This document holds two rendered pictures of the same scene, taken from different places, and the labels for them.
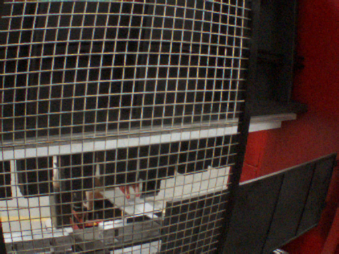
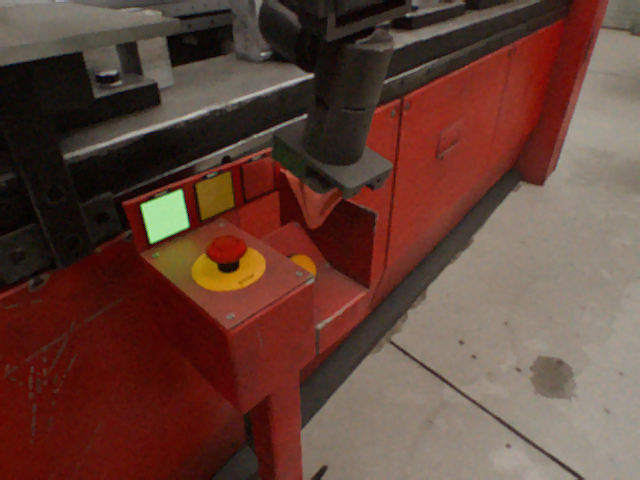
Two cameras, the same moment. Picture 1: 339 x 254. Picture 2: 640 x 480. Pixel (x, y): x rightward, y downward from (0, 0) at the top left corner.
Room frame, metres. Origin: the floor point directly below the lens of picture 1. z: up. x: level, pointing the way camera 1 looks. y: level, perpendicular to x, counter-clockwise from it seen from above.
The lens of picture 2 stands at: (2.34, 0.33, 1.05)
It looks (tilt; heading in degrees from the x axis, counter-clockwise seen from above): 35 degrees down; 167
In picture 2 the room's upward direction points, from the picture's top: straight up
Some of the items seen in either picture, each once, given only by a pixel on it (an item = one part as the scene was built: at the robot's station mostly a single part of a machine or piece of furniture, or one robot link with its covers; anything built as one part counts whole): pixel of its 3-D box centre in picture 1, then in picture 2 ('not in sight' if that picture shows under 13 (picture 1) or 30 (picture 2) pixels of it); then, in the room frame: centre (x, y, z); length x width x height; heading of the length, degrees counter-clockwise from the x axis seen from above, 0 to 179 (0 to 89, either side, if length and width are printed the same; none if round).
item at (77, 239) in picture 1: (81, 241); not in sight; (1.39, 0.30, 1.01); 0.26 x 0.12 x 0.05; 40
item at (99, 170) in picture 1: (116, 164); not in sight; (1.68, 0.19, 1.26); 0.15 x 0.09 x 0.17; 130
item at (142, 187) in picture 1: (149, 187); not in sight; (1.79, 0.06, 1.13); 0.10 x 0.02 x 0.10; 130
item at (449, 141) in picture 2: not in sight; (452, 138); (1.26, 0.94, 0.58); 0.15 x 0.02 x 0.07; 130
